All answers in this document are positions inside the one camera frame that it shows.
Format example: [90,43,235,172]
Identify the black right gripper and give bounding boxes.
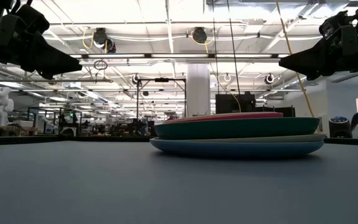
[278,26,358,82]

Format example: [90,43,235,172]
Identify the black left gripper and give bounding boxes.
[0,12,83,80]

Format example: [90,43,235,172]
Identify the large grey plastic plate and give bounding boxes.
[150,133,327,144]

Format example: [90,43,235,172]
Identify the hot pink plastic plate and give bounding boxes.
[162,111,284,124]

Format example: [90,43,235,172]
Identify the large dark green plastic plate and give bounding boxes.
[154,116,321,140]

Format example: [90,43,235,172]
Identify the black low boxes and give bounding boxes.
[255,106,296,118]

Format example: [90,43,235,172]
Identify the black office chair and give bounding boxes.
[328,115,353,139]

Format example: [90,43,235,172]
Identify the black monitor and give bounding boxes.
[215,93,257,114]

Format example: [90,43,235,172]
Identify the large blue plastic plate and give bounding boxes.
[149,138,325,157]

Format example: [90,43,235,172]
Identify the white round pillar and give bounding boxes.
[186,63,211,118]

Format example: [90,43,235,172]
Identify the yellow hanging cable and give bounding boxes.
[274,0,316,118]

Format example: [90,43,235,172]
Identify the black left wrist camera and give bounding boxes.
[14,3,51,35]

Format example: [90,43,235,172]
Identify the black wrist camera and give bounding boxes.
[14,3,51,35]
[318,11,351,37]

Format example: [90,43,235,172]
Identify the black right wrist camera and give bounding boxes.
[318,11,351,37]

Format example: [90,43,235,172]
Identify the thin black hanging cable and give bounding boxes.
[212,0,219,94]

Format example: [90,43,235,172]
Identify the black metal stand frame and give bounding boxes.
[136,77,188,121]

